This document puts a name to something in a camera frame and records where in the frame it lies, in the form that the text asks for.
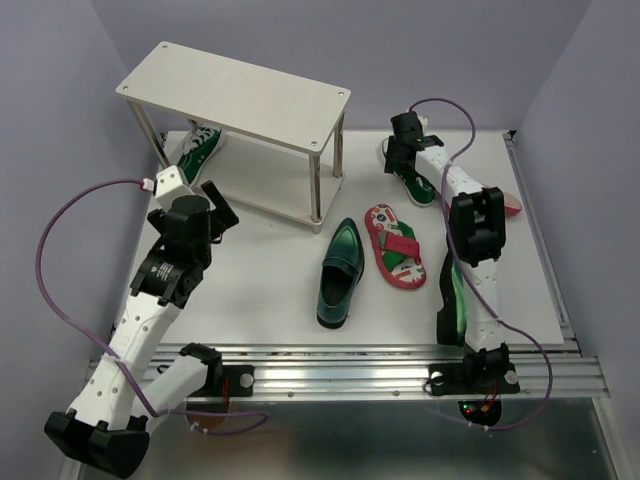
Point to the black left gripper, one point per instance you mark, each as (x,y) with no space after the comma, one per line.
(223,217)

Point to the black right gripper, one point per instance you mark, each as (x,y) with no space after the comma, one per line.
(392,161)

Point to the green canvas sneaker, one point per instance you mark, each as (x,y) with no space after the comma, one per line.
(197,148)
(420,191)

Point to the green leather loafer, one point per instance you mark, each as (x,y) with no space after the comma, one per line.
(451,318)
(341,271)

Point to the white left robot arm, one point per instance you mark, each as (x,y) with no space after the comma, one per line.
(109,425)

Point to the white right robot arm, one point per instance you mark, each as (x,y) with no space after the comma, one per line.
(474,216)

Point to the white two-tier shoe shelf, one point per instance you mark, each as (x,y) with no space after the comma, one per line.
(284,150)

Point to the colourful pink slide sandal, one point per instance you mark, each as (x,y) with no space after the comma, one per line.
(396,250)

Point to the pink sandal upside down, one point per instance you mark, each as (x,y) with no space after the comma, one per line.
(510,202)

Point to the green leather loafer on side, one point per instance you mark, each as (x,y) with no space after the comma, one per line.
(451,318)

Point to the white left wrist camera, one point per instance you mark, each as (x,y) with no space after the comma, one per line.
(170,184)

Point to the aluminium mounting rail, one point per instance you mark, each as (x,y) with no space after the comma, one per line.
(345,373)

